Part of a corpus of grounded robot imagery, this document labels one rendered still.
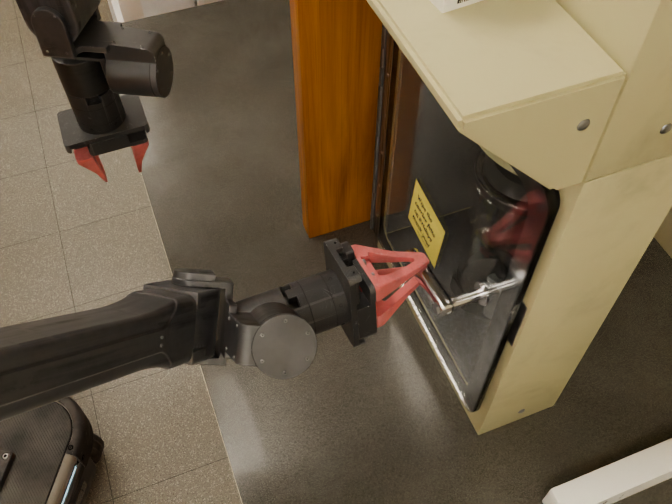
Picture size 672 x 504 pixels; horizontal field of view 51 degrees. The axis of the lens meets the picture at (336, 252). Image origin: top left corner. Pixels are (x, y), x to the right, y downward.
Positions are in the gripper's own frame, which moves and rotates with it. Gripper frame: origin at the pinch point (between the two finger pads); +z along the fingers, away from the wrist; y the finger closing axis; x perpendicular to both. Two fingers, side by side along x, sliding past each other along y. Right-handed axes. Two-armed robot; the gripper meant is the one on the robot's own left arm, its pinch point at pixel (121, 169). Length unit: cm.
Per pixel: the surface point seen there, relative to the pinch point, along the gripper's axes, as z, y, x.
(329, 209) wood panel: 10.8, 26.3, -8.4
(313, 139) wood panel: -4.2, 24.4, -8.5
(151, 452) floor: 110, -19, 10
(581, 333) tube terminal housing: -3, 41, -46
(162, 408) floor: 110, -13, 21
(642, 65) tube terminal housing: -41, 33, -46
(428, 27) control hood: -41, 23, -37
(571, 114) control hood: -38, 29, -46
